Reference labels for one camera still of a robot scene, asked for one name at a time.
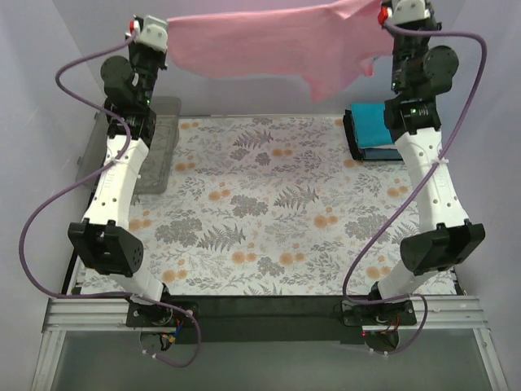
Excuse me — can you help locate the pink t shirt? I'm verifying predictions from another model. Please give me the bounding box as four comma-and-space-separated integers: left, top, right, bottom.
168, 1, 392, 102

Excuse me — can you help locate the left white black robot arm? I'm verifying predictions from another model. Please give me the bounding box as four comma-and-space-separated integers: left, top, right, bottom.
68, 15, 173, 326

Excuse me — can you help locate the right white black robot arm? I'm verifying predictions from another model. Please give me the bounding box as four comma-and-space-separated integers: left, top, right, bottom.
342, 1, 485, 326

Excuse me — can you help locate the floral table mat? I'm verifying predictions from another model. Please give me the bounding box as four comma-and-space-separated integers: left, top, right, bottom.
129, 116, 418, 295

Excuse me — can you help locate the clear plastic bin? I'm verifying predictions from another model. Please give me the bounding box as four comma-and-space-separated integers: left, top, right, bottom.
76, 97, 182, 195

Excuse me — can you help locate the grey blue folded t shirt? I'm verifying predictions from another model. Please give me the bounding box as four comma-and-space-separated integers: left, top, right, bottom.
361, 148, 402, 161

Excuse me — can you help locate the teal folded t shirt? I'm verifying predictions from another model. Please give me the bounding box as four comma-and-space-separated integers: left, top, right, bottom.
351, 103, 396, 150

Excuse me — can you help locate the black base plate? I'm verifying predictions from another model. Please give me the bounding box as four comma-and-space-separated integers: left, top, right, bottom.
125, 295, 417, 345

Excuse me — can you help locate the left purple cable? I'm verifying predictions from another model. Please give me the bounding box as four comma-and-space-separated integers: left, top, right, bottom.
19, 32, 203, 367

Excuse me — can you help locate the purple cable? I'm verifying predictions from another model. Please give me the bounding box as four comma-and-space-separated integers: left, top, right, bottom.
19, 32, 203, 367
342, 22, 488, 358

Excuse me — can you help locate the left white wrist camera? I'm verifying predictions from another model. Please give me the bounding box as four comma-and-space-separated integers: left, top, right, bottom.
129, 15, 168, 54

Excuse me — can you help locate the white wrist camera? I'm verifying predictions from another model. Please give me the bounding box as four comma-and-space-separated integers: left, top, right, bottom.
129, 15, 168, 54
378, 0, 431, 25

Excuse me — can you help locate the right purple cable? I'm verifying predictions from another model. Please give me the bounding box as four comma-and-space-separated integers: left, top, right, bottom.
342, 22, 488, 358

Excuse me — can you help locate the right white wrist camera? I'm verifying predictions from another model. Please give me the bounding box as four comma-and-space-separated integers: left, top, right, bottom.
378, 0, 431, 25

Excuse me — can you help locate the aluminium frame rail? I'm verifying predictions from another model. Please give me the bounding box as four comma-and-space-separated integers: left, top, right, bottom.
32, 296, 508, 390

